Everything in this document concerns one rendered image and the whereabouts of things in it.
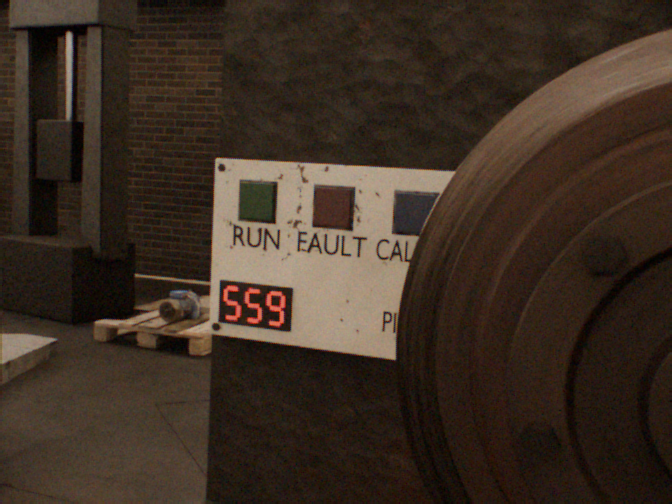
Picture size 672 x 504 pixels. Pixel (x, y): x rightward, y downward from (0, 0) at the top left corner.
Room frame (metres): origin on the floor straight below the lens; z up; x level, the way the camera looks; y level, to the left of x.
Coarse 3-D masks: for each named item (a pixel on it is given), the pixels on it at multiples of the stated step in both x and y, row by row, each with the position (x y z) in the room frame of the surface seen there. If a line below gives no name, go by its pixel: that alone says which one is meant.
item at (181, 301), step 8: (176, 296) 5.05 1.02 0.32; (184, 296) 5.08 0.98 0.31; (192, 296) 5.19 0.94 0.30; (160, 304) 4.98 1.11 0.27; (168, 304) 4.96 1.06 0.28; (176, 304) 4.98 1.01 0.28; (184, 304) 5.05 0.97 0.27; (192, 304) 5.14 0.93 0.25; (200, 304) 5.24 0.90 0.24; (160, 312) 5.01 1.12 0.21; (168, 312) 4.96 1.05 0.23; (176, 312) 4.96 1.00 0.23; (184, 312) 5.05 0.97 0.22; (192, 312) 5.14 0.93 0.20; (168, 320) 4.96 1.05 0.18
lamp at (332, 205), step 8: (320, 192) 0.75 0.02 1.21; (328, 192) 0.75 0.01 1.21; (336, 192) 0.74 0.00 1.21; (344, 192) 0.74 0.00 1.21; (320, 200) 0.75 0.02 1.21; (328, 200) 0.75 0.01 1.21; (336, 200) 0.74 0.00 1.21; (344, 200) 0.74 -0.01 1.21; (320, 208) 0.75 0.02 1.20; (328, 208) 0.74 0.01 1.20; (336, 208) 0.74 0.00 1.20; (344, 208) 0.74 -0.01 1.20; (320, 216) 0.75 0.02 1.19; (328, 216) 0.74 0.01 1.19; (336, 216) 0.74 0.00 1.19; (344, 216) 0.74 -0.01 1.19; (320, 224) 0.75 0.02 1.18; (328, 224) 0.74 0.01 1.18; (336, 224) 0.74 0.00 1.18; (344, 224) 0.74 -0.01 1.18
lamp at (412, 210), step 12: (396, 204) 0.72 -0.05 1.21; (408, 204) 0.72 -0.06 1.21; (420, 204) 0.71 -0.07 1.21; (432, 204) 0.71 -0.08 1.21; (396, 216) 0.72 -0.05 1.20; (408, 216) 0.72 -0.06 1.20; (420, 216) 0.71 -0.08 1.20; (396, 228) 0.72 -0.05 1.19; (408, 228) 0.72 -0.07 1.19; (420, 228) 0.71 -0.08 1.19
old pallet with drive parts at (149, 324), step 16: (112, 320) 5.11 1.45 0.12; (128, 320) 5.04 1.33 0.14; (144, 320) 5.09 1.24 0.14; (160, 320) 5.09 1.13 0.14; (176, 320) 5.12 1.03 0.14; (192, 320) 5.15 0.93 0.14; (208, 320) 5.25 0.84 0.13; (96, 336) 5.02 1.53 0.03; (112, 336) 5.07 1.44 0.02; (144, 336) 4.91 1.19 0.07; (160, 336) 4.93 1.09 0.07; (176, 336) 5.18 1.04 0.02; (192, 336) 4.80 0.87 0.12; (208, 336) 4.85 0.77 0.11; (192, 352) 4.80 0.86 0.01; (208, 352) 4.86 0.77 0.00
